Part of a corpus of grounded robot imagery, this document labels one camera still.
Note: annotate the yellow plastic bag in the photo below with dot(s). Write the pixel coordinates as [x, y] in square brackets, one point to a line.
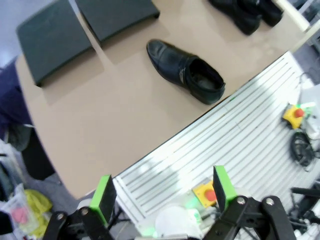
[37, 205]

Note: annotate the slotted aluminium base plate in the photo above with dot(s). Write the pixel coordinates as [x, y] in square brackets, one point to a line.
[225, 140]

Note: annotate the yellow emergency stop button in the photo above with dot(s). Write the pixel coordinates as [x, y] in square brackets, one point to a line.
[203, 197]
[292, 118]

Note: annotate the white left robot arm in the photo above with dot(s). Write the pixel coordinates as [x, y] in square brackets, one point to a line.
[175, 222]

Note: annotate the purple cloth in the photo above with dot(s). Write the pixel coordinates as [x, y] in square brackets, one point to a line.
[12, 100]

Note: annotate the black leather loafer shoe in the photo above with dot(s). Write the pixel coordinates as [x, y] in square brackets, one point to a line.
[271, 12]
[240, 17]
[172, 62]

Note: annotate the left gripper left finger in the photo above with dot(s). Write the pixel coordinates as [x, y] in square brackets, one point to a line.
[102, 200]

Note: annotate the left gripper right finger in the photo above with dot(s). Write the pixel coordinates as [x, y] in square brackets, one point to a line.
[225, 195]

